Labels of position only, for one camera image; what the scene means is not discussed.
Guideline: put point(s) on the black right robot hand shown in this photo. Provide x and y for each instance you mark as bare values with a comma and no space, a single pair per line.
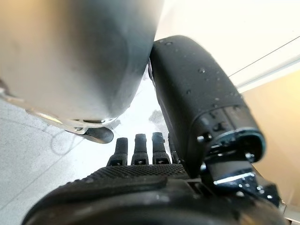
145,187

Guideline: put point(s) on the grey metal pot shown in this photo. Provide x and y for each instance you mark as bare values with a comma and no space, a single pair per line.
70,58

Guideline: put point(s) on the white baseboard strip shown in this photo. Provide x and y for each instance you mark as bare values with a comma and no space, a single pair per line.
269,75

